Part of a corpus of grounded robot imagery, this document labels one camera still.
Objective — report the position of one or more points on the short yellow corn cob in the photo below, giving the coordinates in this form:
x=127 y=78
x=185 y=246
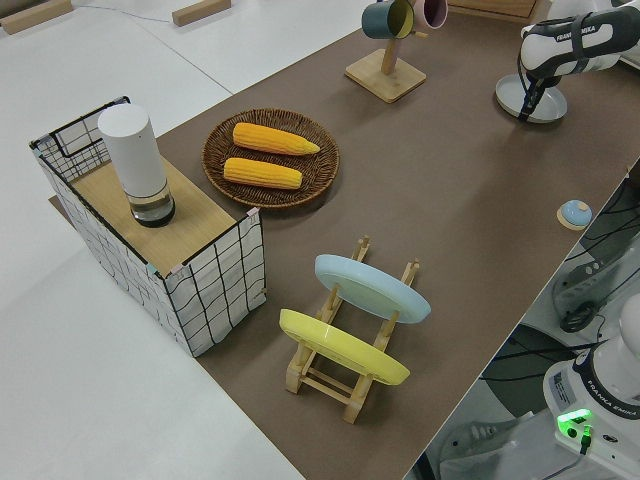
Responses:
x=262 y=173

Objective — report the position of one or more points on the light wooden block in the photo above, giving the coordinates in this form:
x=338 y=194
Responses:
x=35 y=14
x=200 y=11

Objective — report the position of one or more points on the brown table mat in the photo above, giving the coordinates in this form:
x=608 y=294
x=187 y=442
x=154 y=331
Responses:
x=450 y=250

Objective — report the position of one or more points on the brown wicker basket tray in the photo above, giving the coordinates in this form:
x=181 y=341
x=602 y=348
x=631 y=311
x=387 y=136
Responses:
x=320 y=175

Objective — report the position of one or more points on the gray ceramic plate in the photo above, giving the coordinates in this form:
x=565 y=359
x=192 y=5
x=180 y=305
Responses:
x=555 y=107

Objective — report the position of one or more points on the wooden plate rack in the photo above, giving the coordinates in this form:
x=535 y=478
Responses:
x=325 y=385

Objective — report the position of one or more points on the yellow plate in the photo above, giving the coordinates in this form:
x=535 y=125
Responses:
x=340 y=345

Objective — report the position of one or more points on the dark blue mug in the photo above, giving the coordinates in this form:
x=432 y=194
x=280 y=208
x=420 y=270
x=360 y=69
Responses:
x=375 y=20

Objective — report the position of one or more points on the pink mug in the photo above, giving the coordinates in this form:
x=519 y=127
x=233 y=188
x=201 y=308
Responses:
x=432 y=12

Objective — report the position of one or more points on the wooden mug tree stand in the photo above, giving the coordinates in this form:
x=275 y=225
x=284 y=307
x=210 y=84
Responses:
x=395 y=85

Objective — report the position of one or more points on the long yellow corn cob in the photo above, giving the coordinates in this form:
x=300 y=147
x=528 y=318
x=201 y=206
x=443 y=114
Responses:
x=272 y=139

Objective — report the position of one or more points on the light blue plate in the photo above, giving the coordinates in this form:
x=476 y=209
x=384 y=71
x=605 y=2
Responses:
x=370 y=290

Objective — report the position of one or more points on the pink binder clip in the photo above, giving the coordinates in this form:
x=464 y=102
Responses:
x=178 y=271
x=253 y=215

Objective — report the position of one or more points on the wooden box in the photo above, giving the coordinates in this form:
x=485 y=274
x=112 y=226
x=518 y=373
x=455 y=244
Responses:
x=495 y=6

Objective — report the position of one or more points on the white cylinder with dark base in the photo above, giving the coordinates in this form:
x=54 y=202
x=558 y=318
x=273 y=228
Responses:
x=135 y=160

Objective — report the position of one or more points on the white equipment housing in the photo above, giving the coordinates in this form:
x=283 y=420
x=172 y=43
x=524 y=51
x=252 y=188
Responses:
x=582 y=285

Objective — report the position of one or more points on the wooden shelf board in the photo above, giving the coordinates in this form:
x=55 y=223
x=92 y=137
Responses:
x=200 y=220

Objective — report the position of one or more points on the blue call bell wooden base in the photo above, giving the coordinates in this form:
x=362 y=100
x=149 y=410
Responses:
x=575 y=214

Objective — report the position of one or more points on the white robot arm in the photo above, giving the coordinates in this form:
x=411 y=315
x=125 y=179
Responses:
x=565 y=37

